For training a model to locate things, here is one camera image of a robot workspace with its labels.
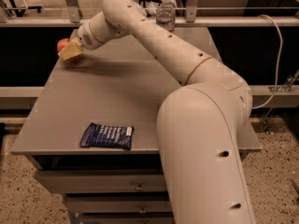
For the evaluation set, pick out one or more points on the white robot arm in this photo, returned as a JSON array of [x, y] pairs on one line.
[[198, 125]]

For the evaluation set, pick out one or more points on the grey metal railing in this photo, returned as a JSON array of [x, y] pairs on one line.
[[124, 13]]

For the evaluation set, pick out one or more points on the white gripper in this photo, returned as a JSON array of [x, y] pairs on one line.
[[87, 36]]

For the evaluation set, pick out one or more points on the middle grey drawer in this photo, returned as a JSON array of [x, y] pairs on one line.
[[118, 204]]

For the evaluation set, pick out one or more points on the top grey drawer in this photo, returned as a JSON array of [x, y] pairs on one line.
[[101, 181]]

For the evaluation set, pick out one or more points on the grey drawer cabinet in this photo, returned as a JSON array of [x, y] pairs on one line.
[[118, 85]]

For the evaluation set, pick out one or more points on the grey drawer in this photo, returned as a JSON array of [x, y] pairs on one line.
[[101, 181], [118, 204], [128, 219]]

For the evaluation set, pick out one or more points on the blue rxbar blueberry wrapper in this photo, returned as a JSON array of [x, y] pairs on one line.
[[106, 136]]

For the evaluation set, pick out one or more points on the bottom grey drawer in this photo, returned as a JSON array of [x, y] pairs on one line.
[[128, 219]]

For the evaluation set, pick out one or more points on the red apple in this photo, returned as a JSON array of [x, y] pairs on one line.
[[61, 44]]

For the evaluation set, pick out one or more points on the clear plastic water bottle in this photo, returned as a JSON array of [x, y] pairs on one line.
[[166, 15]]

